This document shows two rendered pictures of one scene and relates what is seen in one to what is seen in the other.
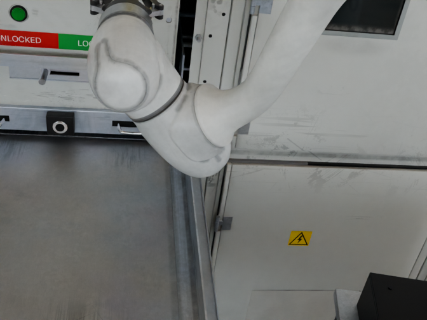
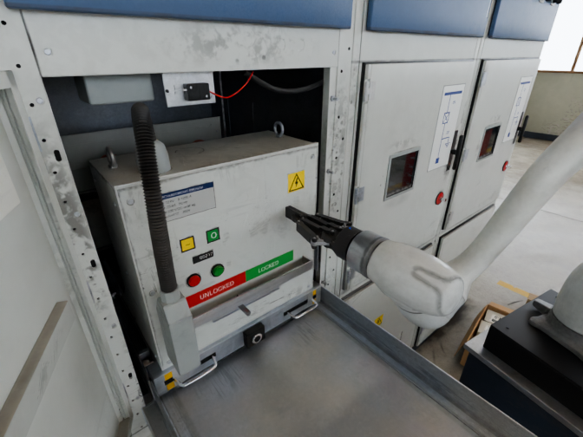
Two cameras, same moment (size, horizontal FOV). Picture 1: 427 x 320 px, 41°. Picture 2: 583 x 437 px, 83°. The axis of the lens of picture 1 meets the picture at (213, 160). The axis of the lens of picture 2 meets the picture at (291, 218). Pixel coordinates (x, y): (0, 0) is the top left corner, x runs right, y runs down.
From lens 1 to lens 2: 0.71 m
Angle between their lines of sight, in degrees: 26
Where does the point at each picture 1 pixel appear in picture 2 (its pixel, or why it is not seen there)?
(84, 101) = (264, 309)
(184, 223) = (391, 358)
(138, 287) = (427, 425)
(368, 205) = not seen: hidden behind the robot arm
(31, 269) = not seen: outside the picture
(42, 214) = (312, 416)
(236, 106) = (476, 270)
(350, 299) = (476, 345)
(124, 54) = (449, 272)
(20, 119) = (223, 349)
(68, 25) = (252, 262)
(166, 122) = not seen: hidden behind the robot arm
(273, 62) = (512, 233)
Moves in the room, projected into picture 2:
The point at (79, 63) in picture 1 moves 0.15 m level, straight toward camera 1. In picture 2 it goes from (269, 285) to (311, 315)
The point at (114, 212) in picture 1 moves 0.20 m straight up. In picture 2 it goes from (348, 379) to (355, 322)
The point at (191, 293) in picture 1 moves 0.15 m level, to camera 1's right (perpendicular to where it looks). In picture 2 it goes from (455, 405) to (493, 378)
